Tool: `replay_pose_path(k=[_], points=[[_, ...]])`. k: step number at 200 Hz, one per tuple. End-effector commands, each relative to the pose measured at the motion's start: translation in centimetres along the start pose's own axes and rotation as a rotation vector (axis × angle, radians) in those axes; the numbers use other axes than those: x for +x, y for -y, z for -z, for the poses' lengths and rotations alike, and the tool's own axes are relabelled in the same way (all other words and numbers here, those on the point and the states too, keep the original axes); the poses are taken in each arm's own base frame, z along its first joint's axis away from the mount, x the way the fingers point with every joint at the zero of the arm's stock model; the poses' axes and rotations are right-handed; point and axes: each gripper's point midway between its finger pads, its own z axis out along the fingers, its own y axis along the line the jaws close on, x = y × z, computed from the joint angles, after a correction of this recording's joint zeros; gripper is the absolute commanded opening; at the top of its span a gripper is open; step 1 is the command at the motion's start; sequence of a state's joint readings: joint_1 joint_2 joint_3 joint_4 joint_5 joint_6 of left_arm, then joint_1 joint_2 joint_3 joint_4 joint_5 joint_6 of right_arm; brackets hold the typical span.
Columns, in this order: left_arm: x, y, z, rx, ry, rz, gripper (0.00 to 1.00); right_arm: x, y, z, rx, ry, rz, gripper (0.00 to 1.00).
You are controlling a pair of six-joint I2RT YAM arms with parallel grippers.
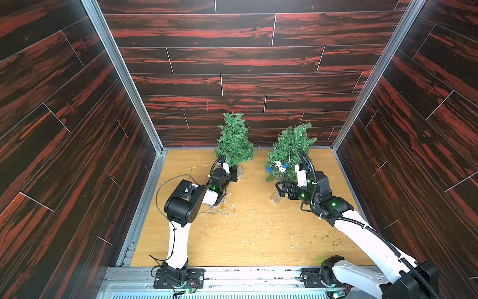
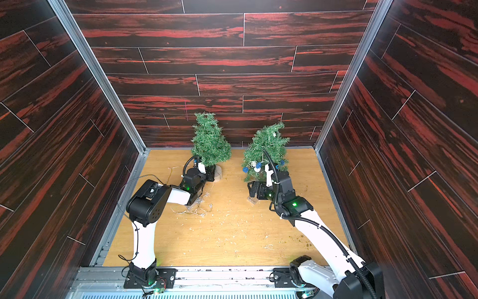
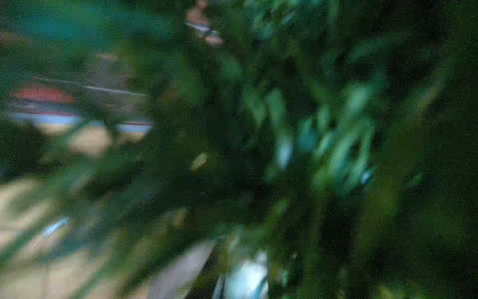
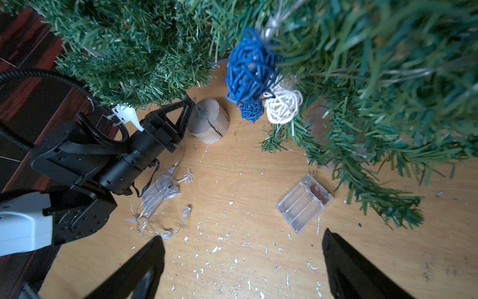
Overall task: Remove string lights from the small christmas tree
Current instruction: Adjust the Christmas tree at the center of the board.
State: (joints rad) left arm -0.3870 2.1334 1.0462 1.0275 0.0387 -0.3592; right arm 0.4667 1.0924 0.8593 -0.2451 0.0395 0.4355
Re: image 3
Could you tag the decorated christmas tree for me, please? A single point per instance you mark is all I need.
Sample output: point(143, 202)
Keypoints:
point(340, 138)

